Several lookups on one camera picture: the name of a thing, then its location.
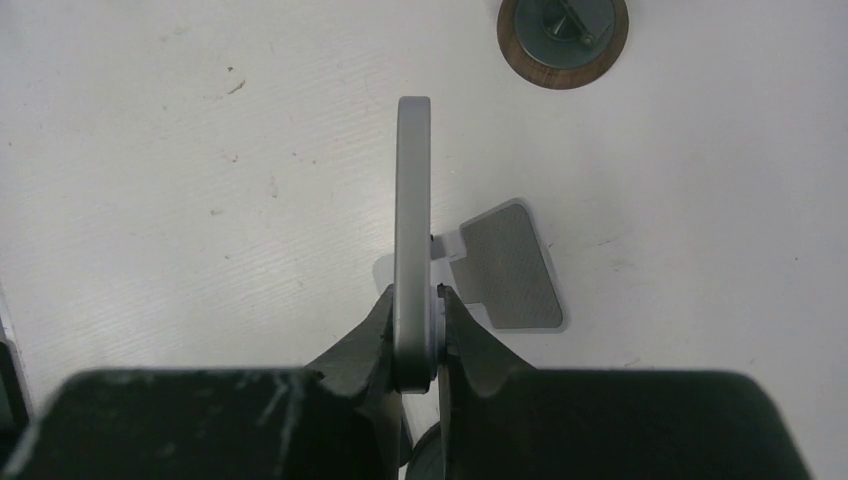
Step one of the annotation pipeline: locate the silver phone stand right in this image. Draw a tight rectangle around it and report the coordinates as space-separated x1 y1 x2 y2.
429 198 570 334

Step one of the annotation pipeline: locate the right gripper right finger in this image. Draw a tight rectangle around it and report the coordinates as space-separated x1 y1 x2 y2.
438 286 809 479

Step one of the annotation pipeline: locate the black phone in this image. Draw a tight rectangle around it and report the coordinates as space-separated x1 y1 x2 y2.
393 96 436 393

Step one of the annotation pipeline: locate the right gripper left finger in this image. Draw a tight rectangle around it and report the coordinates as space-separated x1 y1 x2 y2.
1 290 401 479

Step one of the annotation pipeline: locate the black stand wooden base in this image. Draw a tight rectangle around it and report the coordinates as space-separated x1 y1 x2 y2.
496 0 630 90

